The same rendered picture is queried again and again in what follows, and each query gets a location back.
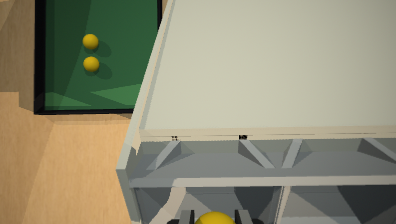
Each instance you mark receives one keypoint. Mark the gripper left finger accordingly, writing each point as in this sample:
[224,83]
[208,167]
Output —
[186,217]

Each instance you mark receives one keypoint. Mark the yellow ball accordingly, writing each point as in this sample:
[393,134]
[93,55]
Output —
[90,41]
[91,64]
[214,217]

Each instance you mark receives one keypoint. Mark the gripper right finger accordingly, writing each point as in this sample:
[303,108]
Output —
[243,217]

